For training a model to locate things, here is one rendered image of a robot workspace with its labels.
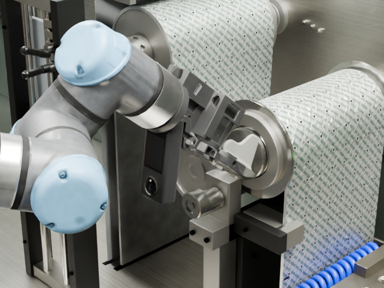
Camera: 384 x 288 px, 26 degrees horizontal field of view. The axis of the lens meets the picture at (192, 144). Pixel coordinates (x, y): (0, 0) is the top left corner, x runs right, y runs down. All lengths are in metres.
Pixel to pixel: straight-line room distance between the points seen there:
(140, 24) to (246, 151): 0.31
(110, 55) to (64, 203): 0.18
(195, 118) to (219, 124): 0.04
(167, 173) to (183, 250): 0.59
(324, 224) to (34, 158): 0.59
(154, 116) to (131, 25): 0.38
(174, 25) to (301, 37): 0.31
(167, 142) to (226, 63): 0.37
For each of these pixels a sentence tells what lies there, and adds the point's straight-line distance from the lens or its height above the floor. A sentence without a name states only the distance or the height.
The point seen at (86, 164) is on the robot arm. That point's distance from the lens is 0.81.
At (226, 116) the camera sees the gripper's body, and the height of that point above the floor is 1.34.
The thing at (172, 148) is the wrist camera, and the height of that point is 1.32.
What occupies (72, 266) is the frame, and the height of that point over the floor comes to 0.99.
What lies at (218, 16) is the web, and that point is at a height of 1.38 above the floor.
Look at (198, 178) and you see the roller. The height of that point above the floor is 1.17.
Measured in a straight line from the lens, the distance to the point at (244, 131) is 1.17.
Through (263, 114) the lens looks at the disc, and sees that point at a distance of 1.16.
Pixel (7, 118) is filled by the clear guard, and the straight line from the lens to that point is 2.12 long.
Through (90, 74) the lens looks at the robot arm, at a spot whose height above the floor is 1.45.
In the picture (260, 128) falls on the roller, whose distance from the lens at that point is 1.16.
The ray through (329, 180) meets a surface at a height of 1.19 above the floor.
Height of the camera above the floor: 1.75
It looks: 24 degrees down
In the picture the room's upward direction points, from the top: straight up
